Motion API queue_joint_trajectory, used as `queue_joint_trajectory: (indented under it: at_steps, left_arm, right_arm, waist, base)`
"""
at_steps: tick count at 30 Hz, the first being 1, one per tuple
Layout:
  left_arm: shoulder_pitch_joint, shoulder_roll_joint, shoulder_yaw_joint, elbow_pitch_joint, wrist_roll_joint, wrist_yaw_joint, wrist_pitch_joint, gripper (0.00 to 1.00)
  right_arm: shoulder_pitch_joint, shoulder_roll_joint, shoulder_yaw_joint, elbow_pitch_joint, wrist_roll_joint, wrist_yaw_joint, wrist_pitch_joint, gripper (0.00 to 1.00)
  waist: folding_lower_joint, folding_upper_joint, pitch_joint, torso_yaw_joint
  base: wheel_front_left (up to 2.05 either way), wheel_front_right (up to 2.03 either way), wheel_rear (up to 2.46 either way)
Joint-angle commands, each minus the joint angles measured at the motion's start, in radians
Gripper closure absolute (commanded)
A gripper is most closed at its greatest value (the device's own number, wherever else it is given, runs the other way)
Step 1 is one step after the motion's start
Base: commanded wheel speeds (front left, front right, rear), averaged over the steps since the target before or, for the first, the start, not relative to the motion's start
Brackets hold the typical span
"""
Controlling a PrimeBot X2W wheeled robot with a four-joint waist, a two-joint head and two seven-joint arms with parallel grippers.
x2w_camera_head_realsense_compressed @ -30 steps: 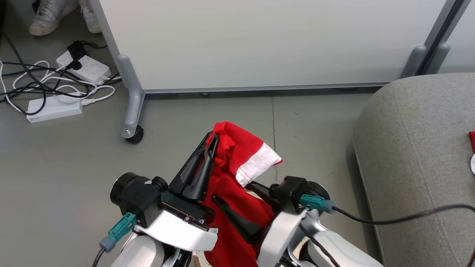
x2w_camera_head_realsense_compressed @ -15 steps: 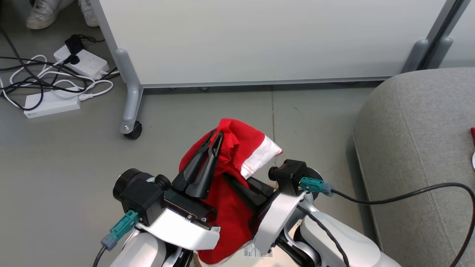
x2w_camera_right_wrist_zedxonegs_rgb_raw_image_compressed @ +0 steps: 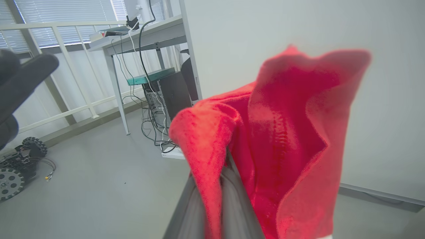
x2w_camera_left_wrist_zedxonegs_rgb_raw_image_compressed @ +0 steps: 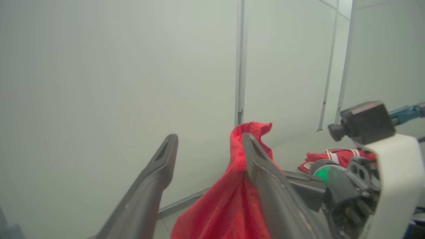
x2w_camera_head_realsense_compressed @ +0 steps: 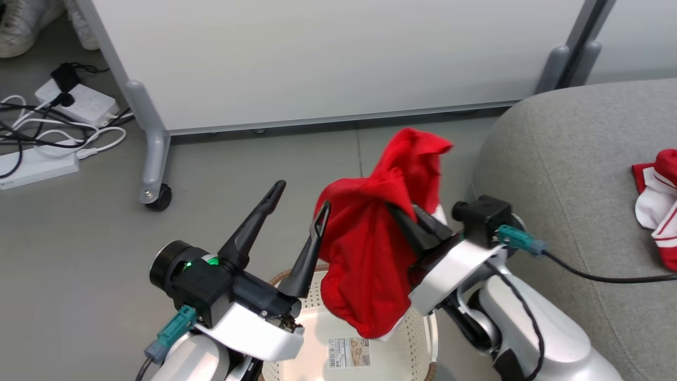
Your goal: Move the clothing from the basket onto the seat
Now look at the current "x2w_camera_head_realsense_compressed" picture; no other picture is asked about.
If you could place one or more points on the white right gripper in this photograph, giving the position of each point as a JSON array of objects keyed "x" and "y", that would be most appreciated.
[{"x": 449, "y": 272}]

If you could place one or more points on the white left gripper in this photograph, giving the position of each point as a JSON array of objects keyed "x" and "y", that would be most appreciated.
[{"x": 259, "y": 328}]

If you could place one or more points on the plain red garment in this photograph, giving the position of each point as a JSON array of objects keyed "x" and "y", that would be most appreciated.
[{"x": 365, "y": 254}]

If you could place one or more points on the red white striped garment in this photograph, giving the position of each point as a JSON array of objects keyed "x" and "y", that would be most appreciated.
[{"x": 661, "y": 211}]

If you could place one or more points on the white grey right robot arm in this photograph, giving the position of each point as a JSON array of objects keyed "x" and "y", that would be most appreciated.
[{"x": 545, "y": 333}]

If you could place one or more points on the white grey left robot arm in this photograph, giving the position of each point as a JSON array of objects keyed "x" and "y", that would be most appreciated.
[{"x": 195, "y": 364}]

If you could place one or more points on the grey fabric sofa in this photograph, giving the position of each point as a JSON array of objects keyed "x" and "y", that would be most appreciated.
[{"x": 571, "y": 174}]

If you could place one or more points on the cream perforated laundry basket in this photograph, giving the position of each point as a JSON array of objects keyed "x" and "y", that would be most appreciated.
[{"x": 317, "y": 338}]

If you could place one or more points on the paper label with barcode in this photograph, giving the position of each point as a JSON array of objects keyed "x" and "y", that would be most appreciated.
[{"x": 349, "y": 353}]

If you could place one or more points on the black caster wheel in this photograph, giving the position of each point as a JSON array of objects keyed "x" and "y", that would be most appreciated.
[{"x": 160, "y": 198}]

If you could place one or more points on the white square power strip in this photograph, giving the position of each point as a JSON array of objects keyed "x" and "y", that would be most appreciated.
[{"x": 87, "y": 106}]

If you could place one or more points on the white long power strip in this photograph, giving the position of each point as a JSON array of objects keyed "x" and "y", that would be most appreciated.
[{"x": 39, "y": 166}]

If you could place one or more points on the black plug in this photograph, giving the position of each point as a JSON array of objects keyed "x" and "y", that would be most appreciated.
[{"x": 63, "y": 99}]

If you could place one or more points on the black power adapter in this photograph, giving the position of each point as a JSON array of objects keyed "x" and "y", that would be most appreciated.
[{"x": 66, "y": 78}]

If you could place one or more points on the white sneaker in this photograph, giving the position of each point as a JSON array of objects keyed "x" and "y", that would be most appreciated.
[
  {"x": 82, "y": 26},
  {"x": 24, "y": 29}
]

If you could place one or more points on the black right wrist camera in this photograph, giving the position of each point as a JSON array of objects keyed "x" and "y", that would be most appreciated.
[{"x": 484, "y": 219}]

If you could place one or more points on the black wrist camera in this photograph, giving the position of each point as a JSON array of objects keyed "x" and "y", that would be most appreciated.
[
  {"x": 484, "y": 219},
  {"x": 201, "y": 286}
]

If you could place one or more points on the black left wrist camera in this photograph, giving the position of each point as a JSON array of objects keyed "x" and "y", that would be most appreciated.
[{"x": 201, "y": 286}]

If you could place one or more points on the teal right camera connector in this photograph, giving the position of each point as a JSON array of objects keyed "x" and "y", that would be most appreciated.
[{"x": 521, "y": 241}]

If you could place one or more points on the teal camera connector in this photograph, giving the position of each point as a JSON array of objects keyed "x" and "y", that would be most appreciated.
[
  {"x": 172, "y": 333},
  {"x": 521, "y": 241}
]

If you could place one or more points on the teal left camera connector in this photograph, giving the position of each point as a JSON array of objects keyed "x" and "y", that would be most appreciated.
[{"x": 172, "y": 333}]

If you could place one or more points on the white partition board grey frame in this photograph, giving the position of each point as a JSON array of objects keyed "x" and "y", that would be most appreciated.
[
  {"x": 338, "y": 58},
  {"x": 640, "y": 37}
]

